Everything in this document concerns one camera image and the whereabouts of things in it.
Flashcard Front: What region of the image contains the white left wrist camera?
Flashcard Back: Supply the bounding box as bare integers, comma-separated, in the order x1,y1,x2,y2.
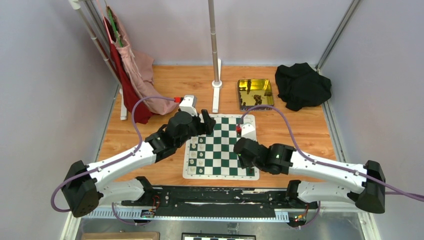
179,95,198,117

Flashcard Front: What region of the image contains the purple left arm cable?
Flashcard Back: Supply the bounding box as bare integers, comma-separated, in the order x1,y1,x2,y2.
50,96,181,227

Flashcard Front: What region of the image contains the red cloth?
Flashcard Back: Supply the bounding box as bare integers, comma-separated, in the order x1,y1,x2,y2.
103,17,154,125

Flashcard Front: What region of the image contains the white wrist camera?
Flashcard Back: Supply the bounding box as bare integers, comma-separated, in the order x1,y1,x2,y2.
179,95,198,117
240,122,257,141

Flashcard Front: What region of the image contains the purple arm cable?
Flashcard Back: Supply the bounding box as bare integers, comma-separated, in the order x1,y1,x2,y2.
235,104,424,229
50,96,181,227

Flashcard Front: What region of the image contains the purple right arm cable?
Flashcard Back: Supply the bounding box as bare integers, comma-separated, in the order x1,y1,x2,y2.
235,104,424,229

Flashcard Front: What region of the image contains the black cloth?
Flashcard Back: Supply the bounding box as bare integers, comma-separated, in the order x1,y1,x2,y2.
274,62,332,112

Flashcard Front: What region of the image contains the decorated gold tin box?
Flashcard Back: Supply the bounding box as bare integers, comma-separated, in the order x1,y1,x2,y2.
237,79,275,112

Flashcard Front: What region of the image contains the metal stand pole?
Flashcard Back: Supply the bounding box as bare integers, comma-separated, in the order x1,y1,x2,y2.
207,0,221,87

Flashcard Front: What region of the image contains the pink cloth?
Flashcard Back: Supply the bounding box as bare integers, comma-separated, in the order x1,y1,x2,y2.
106,6,178,115

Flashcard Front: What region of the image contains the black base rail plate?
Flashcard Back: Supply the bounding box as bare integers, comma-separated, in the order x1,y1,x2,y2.
122,185,318,219

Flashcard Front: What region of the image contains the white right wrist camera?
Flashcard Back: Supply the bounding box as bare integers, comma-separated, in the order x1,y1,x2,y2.
240,122,257,141

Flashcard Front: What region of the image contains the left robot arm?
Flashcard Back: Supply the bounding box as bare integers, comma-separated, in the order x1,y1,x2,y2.
60,109,216,218

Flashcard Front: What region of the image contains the green white chess board mat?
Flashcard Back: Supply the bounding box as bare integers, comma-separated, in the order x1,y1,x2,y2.
182,114,260,181

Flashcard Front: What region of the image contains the white clothes rack pole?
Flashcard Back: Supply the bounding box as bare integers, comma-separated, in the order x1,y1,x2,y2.
67,0,124,101

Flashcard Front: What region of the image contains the white stand base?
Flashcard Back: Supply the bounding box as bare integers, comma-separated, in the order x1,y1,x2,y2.
212,58,223,113

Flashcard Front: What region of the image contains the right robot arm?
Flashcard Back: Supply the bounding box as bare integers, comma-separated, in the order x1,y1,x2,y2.
233,137,386,214

